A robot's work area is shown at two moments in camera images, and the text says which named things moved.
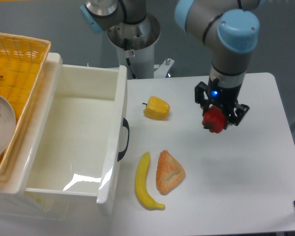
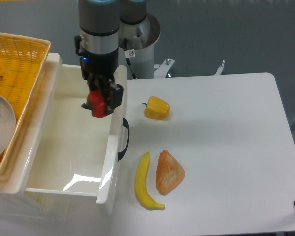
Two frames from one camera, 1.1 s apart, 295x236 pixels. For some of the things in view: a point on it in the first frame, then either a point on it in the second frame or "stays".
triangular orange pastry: [169, 173] stays
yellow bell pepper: [157, 108] stays
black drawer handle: [126, 125] stays
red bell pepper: [214, 119] -> [95, 102]
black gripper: [218, 95] -> [99, 69]
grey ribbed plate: [2, 128] stays
